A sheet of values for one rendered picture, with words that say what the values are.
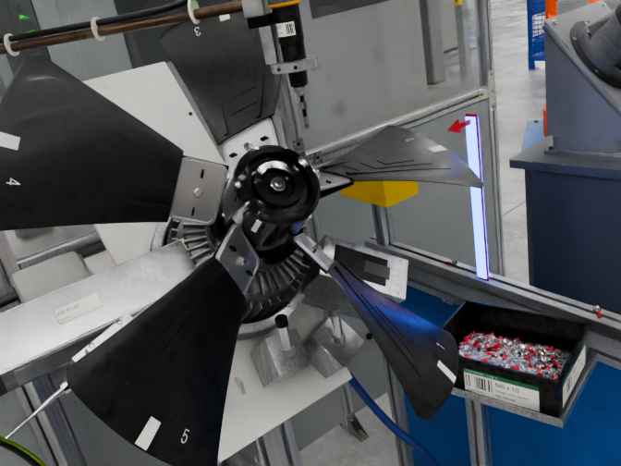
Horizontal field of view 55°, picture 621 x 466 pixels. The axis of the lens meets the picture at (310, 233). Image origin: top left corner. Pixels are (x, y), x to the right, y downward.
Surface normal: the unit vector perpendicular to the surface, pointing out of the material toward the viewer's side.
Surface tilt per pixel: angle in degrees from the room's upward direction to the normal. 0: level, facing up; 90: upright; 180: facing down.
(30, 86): 70
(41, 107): 74
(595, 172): 90
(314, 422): 90
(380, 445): 0
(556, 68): 90
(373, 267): 50
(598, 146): 90
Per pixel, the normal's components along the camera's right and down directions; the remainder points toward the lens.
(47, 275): 0.34, -0.42
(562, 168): -0.72, 0.38
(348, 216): 0.59, 0.22
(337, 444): -0.18, -0.90
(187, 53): -0.30, -0.17
